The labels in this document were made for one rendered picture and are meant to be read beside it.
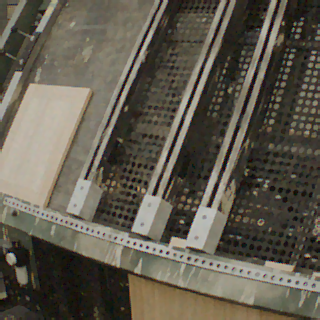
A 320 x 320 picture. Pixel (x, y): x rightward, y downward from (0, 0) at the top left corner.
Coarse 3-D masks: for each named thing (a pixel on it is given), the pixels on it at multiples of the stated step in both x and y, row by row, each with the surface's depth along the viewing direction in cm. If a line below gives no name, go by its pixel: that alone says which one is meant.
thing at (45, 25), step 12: (60, 0) 277; (48, 24) 274; (36, 48) 270; (24, 72) 266; (12, 84) 264; (12, 96) 262; (0, 108) 261; (12, 108) 262; (0, 120) 258; (0, 132) 258
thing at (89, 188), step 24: (168, 0) 233; (144, 24) 232; (168, 24) 234; (144, 48) 226; (144, 72) 226; (120, 96) 223; (120, 120) 219; (96, 144) 217; (120, 144) 220; (96, 168) 212; (96, 192) 213
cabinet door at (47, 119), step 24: (24, 96) 259; (48, 96) 250; (72, 96) 242; (24, 120) 252; (48, 120) 244; (72, 120) 236; (24, 144) 246; (48, 144) 238; (0, 168) 247; (24, 168) 239; (48, 168) 232; (24, 192) 233; (48, 192) 226
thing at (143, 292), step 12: (132, 276) 225; (132, 288) 226; (144, 288) 222; (156, 288) 219; (168, 288) 215; (132, 300) 228; (144, 300) 224; (156, 300) 220; (168, 300) 217; (180, 300) 213; (192, 300) 210; (204, 300) 207; (216, 300) 203; (132, 312) 229; (144, 312) 225; (156, 312) 222; (168, 312) 218; (180, 312) 214; (192, 312) 211; (204, 312) 208; (216, 312) 204; (228, 312) 201; (240, 312) 198; (252, 312) 195; (264, 312) 192
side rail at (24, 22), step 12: (24, 0) 291; (36, 0) 295; (24, 12) 290; (36, 12) 296; (12, 24) 286; (24, 24) 291; (12, 36) 286; (24, 36) 292; (0, 48) 282; (12, 48) 287; (0, 60) 282; (12, 60) 288; (0, 72) 283; (0, 84) 284
